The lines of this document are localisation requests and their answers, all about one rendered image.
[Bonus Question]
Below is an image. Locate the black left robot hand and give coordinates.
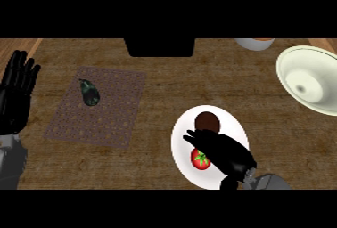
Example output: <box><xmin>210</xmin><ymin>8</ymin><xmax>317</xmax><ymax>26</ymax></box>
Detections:
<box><xmin>0</xmin><ymin>49</ymin><xmax>43</xmax><ymax>136</ymax></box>

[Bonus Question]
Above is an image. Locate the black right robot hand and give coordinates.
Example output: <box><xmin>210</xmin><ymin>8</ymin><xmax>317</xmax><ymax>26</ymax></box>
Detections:
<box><xmin>182</xmin><ymin>129</ymin><xmax>258</xmax><ymax>191</ymax></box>

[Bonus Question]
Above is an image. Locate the red tomato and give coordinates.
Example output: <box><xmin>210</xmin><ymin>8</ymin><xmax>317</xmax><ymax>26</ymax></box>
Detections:
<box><xmin>189</xmin><ymin>148</ymin><xmax>211</xmax><ymax>171</ymax></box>

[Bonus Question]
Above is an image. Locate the white oval plate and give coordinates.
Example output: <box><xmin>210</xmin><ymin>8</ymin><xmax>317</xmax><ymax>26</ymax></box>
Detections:
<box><xmin>170</xmin><ymin>104</ymin><xmax>251</xmax><ymax>191</ymax></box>

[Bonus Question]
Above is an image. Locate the cream white bowl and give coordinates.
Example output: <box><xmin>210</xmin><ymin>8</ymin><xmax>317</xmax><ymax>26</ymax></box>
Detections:
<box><xmin>275</xmin><ymin>45</ymin><xmax>337</xmax><ymax>117</ymax></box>

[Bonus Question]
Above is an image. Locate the dark brown round food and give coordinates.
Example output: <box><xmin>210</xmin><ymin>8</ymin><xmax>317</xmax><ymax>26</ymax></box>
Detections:
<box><xmin>193</xmin><ymin>111</ymin><xmax>221</xmax><ymax>134</ymax></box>

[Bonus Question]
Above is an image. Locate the dark eggplant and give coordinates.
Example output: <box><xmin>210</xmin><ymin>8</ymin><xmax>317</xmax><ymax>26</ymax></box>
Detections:
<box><xmin>78</xmin><ymin>78</ymin><xmax>102</xmax><ymax>107</ymax></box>

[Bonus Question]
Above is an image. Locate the brown patterned placemat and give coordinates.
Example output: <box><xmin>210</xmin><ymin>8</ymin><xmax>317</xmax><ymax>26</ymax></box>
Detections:
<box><xmin>41</xmin><ymin>66</ymin><xmax>148</xmax><ymax>150</ymax></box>

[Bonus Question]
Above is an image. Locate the black appliance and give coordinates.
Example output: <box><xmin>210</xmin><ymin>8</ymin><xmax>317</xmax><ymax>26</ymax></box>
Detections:
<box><xmin>122</xmin><ymin>38</ymin><xmax>196</xmax><ymax>58</ymax></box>

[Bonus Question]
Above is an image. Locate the grey round container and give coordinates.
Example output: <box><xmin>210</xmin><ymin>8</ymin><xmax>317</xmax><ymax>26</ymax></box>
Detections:
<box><xmin>233</xmin><ymin>38</ymin><xmax>276</xmax><ymax>52</ymax></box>

